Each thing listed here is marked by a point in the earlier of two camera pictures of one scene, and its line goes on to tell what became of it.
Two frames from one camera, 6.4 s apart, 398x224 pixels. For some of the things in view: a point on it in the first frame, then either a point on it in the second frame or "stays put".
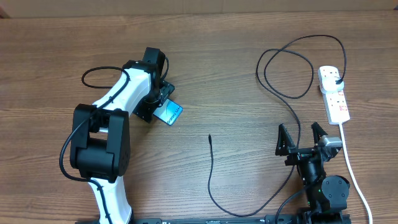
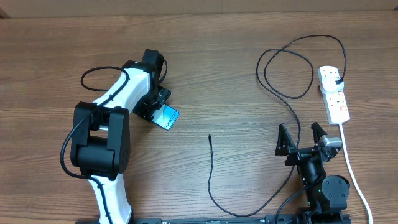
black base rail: x=271 y=219 stays put
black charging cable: x=245 y=214 → x=307 y=62
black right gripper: x=285 y=147 stays put
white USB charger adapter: x=329 y=84 stays put
